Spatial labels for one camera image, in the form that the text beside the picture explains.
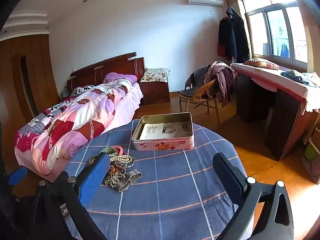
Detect dark wooden nightstand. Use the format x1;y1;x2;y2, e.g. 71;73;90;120
139;79;171;105

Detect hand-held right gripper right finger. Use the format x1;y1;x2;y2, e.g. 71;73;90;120
213;152;295;240

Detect white printed paper sheet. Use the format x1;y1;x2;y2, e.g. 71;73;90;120
139;122;188;140

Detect brown wooden bead bracelet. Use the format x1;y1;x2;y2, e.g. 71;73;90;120
108;164;126;178

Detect brown wooden wardrobe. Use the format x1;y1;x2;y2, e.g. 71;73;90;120
0;34;60;124

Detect green plastic bin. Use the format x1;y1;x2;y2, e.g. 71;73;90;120
304;140;320;162

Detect dark wooden headboard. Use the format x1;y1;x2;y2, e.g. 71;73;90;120
67;52;145;98

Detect sliding window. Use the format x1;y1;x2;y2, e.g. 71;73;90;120
240;0;313;70

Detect grey garment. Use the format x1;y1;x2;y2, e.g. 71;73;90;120
185;66;211;92

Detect dark wooden desk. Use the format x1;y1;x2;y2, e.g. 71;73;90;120
230;64;320;162

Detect bed with pink sheet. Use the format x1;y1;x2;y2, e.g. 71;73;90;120
14;52;145;183

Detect white pearl necklace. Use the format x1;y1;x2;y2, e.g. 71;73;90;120
109;154;135;167

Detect white desk cover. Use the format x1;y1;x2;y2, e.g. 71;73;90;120
230;63;320;113

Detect pink bangle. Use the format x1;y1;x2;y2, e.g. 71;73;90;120
110;145;124;156

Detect wicker chair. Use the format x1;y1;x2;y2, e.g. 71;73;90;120
178;65;237;127

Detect dark seat cushion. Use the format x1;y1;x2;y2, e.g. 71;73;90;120
178;87;201;97

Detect green stone bracelet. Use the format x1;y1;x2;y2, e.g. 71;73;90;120
99;147;119;155

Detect floral pink pillow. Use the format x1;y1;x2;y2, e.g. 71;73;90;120
244;58;282;70

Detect floral cushion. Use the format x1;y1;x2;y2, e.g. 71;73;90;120
139;67;170;83

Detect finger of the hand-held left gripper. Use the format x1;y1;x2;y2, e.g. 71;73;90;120
0;166;33;205

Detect folded clothes pile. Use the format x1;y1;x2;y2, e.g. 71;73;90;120
280;69;320;87

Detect pink patchwork quilt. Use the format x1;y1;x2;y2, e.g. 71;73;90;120
14;79;133;175

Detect pink and maroon garment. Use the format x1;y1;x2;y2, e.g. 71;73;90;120
204;61;237;108

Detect pink metal tin box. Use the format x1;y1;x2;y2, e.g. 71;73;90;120
131;112;195;151

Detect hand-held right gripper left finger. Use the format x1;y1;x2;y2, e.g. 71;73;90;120
30;153;111;240

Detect blue checked tablecloth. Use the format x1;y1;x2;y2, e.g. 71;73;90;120
64;119;250;240

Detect purple pillow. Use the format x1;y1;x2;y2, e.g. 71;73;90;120
103;72;138;84

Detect dark hanging coats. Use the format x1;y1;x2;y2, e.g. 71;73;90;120
217;7;250;61

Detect silver metal bangle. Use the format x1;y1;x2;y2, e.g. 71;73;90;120
115;169;142;192

